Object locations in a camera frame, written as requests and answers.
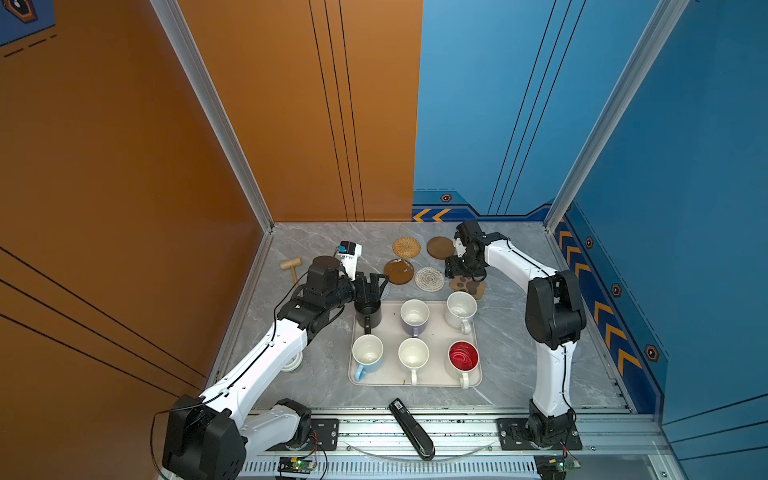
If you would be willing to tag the red mug white handle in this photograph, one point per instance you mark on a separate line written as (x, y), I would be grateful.
(461, 362)

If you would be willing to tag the cork paw print coaster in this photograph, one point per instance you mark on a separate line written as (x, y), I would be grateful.
(468, 285)

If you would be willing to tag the white woven round coaster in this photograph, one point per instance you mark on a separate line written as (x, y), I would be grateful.
(429, 279)

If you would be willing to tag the aluminium corner post left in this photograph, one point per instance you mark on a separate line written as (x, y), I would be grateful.
(174, 24)

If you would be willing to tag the purple mug white inside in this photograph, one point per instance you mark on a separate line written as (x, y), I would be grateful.
(414, 315)

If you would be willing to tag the small wooden mallet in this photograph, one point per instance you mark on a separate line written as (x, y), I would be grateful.
(292, 265)

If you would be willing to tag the white mug front middle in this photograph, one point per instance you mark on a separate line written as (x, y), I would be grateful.
(413, 355)

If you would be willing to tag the light blue mug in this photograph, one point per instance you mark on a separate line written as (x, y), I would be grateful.
(367, 352)

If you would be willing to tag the white mug back right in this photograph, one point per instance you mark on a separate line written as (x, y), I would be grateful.
(460, 310)

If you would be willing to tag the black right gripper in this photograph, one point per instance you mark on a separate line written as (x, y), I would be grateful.
(451, 268)

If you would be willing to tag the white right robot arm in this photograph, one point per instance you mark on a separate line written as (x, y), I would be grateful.
(554, 317)

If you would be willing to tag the aluminium corner post right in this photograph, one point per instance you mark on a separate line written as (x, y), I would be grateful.
(652, 40)

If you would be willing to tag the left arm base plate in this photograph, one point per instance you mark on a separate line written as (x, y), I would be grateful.
(326, 430)

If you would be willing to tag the black mug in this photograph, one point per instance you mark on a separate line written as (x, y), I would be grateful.
(368, 315)

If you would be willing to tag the circuit board right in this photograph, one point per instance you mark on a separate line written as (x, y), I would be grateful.
(556, 468)

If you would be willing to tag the black handheld scanner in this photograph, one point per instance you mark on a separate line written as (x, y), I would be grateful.
(414, 432)

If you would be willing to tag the white round lid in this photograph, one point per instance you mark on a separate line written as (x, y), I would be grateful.
(293, 364)

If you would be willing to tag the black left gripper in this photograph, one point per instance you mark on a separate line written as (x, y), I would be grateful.
(374, 292)

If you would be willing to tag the glossy brown round coaster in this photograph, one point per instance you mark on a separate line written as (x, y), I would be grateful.
(399, 271)

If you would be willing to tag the beige serving tray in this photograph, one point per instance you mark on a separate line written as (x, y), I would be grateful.
(438, 336)

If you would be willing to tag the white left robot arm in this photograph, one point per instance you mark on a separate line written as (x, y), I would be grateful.
(209, 436)

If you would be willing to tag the green circuit board left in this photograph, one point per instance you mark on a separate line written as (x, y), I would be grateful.
(295, 467)

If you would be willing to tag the woven rattan round coaster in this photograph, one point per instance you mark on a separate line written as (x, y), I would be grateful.
(406, 247)

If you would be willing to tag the aluminium corner post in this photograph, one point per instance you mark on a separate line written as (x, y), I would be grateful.
(174, 24)
(652, 40)

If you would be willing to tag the dark brown round wooden coaster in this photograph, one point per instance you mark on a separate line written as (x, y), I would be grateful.
(440, 247)

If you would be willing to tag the aluminium front rail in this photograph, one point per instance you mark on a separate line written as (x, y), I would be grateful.
(376, 432)

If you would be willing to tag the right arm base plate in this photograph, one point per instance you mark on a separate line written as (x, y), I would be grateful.
(513, 435)

